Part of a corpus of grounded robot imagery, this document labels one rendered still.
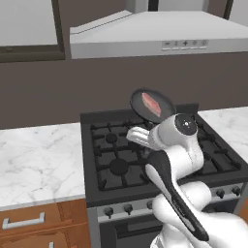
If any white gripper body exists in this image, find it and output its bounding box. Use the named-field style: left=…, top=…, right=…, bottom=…
left=125, top=126, right=153, bottom=149

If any black frying pan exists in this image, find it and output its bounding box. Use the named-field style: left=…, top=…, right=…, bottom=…
left=129, top=87, right=177, bottom=126

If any red raw steak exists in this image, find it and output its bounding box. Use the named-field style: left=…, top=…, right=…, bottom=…
left=141, top=92, right=163, bottom=117

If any black gas hob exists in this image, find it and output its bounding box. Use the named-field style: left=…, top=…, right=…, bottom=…
left=79, top=103, right=248, bottom=208

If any silver oven front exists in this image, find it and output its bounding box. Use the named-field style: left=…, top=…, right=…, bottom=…
left=86, top=181, right=248, bottom=248

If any dark oven door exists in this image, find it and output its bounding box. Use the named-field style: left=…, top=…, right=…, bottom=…
left=98, top=213, right=164, bottom=248

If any grey range hood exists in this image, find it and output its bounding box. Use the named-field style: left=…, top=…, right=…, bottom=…
left=69, top=10, right=248, bottom=60

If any wooden drawer front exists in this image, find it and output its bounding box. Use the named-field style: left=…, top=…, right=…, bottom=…
left=0, top=198, right=90, bottom=231
left=0, top=222, right=92, bottom=248

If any wooden cupboard front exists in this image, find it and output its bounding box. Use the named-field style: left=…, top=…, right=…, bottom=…
left=233, top=193, right=248, bottom=225

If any grey glass cupboard door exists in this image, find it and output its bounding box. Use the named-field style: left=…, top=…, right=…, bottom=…
left=223, top=0, right=248, bottom=28
left=0, top=0, right=67, bottom=63

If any dark oven door handle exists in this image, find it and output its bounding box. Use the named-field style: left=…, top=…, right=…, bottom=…
left=114, top=220, right=163, bottom=239

